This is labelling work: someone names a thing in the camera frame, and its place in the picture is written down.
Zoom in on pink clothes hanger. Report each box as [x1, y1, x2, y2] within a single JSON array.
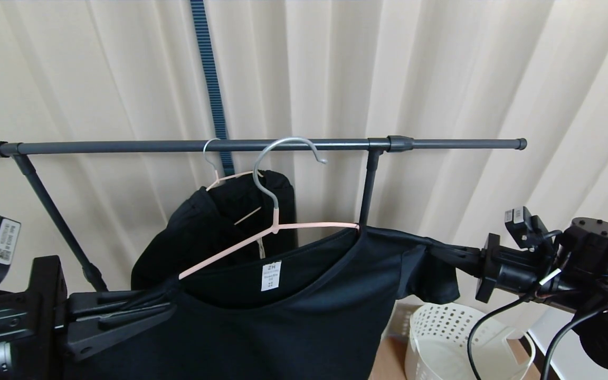
[[178, 137, 360, 280], [202, 138, 265, 226]]

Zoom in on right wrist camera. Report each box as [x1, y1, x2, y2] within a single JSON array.
[[505, 206, 562, 259]]

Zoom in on black garment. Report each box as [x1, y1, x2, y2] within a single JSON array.
[[64, 226, 461, 380]]

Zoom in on black clothes rack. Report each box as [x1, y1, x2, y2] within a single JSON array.
[[0, 136, 527, 292]]

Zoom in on white curtain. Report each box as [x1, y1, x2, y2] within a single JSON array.
[[0, 0, 228, 297], [206, 0, 608, 345]]

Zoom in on white laundry basket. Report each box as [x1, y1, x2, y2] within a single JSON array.
[[403, 302, 537, 380]]

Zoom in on window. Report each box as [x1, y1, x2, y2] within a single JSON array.
[[190, 0, 236, 176]]

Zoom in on black shorts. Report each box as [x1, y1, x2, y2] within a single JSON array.
[[131, 170, 297, 292]]

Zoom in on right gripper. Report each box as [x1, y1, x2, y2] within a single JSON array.
[[431, 233, 540, 305]]

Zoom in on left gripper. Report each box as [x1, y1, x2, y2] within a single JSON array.
[[0, 255, 178, 380]]

